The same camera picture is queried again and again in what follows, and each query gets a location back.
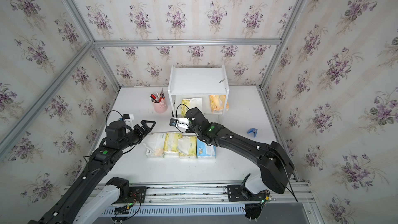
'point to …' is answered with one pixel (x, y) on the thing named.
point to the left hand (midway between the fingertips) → (153, 127)
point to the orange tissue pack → (217, 102)
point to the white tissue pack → (154, 144)
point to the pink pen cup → (160, 107)
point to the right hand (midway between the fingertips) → (189, 113)
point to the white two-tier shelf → (189, 81)
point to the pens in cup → (157, 98)
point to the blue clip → (254, 130)
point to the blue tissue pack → (204, 150)
